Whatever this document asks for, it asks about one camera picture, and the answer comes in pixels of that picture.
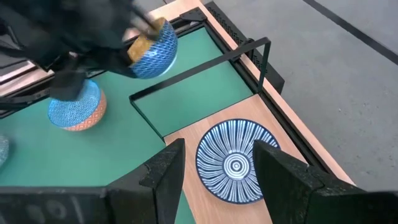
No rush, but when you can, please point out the yellow-inside blue patterned bowl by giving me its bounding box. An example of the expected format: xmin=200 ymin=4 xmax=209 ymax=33
xmin=126 ymin=17 xmax=179 ymax=80

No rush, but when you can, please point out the blue-inside orange patterned bowl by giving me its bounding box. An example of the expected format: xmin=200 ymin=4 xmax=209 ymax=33
xmin=47 ymin=78 xmax=108 ymax=132

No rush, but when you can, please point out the striped-inside red wavy bowl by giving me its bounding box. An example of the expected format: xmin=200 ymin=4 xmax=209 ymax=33
xmin=195 ymin=118 xmax=281 ymax=205

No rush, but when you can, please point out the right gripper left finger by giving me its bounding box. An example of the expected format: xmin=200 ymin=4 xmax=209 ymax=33
xmin=0 ymin=138 xmax=187 ymax=224

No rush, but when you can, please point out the red-inside blue floral bowl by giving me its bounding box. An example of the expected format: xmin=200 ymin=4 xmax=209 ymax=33
xmin=0 ymin=134 xmax=11 ymax=169

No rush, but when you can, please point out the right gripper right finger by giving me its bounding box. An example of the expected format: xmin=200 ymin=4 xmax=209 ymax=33
xmin=252 ymin=139 xmax=398 ymax=224

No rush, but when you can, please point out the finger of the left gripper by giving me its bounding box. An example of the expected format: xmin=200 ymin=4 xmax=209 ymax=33
xmin=129 ymin=2 xmax=162 ymax=40
xmin=90 ymin=46 xmax=144 ymax=79

